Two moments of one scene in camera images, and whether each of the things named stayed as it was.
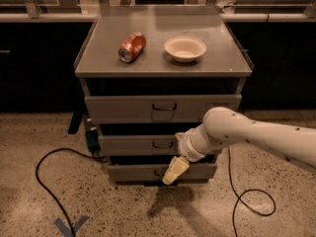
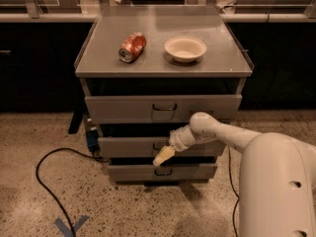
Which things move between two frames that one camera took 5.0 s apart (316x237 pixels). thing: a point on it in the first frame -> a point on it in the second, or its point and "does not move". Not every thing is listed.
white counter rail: [91, 17] does not move
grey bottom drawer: [157, 172] does not move
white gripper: [187, 144] -> [177, 140]
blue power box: [93, 140] does not move
